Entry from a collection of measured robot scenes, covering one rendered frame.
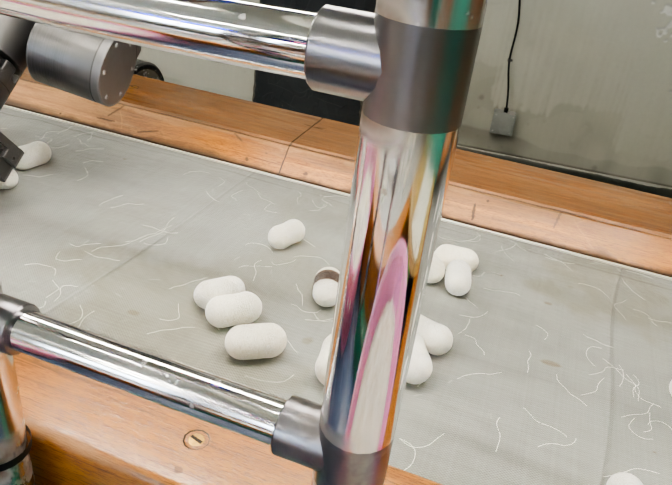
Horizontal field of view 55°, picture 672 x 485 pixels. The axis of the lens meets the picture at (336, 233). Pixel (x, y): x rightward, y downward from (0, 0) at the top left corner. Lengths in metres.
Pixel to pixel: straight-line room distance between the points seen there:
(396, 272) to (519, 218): 0.43
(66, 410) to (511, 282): 0.32
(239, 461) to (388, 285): 0.17
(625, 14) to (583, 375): 2.10
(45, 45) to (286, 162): 0.23
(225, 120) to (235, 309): 0.30
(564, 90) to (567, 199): 1.91
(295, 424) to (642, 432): 0.26
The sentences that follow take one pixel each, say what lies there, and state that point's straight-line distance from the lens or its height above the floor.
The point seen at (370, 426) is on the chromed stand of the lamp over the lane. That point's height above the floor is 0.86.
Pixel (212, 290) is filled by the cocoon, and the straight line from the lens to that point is 0.42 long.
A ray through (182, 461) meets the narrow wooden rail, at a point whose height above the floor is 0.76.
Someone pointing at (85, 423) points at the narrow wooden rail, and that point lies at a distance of 0.33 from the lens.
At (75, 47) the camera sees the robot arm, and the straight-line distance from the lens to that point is 0.52.
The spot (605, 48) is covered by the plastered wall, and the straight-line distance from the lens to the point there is 2.49.
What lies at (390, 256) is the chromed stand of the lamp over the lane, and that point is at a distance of 0.16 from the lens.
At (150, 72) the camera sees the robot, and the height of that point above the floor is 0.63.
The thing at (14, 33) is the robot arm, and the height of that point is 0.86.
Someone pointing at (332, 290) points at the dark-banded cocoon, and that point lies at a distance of 0.43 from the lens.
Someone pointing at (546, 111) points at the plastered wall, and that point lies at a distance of 2.53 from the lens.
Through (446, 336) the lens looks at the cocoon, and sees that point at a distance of 0.41.
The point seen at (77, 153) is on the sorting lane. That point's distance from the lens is 0.65.
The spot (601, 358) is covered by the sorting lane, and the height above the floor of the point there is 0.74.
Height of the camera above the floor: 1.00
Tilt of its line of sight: 29 degrees down
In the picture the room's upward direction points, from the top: 7 degrees clockwise
